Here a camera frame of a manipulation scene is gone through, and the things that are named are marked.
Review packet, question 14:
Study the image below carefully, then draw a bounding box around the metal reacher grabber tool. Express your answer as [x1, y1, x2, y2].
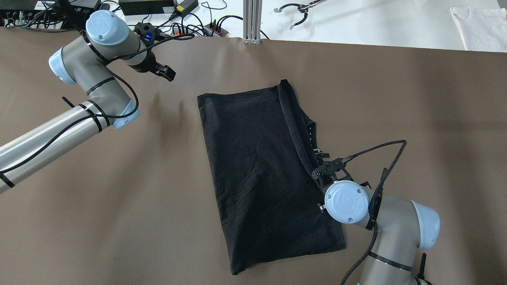
[274, 0, 326, 30]

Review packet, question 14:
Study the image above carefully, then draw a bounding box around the black t-shirt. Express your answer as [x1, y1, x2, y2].
[197, 80, 346, 275]

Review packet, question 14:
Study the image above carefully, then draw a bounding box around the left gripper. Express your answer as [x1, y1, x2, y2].
[135, 51, 176, 82]

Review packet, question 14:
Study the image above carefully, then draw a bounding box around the red black power strip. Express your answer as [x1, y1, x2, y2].
[204, 22, 229, 38]

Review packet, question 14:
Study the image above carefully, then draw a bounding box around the white folded cloth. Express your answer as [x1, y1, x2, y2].
[449, 6, 507, 53]

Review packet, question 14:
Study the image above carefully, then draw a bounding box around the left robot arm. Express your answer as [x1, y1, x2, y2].
[1, 10, 176, 193]

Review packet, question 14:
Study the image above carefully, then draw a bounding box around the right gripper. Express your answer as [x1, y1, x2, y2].
[311, 158, 354, 194]

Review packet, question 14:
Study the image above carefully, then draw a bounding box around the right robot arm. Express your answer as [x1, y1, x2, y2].
[312, 140, 440, 285]

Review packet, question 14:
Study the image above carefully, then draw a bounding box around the aluminium frame post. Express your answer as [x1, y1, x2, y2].
[242, 0, 262, 45]

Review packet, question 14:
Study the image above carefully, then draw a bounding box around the black power adapter brick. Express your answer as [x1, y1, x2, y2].
[118, 0, 177, 16]

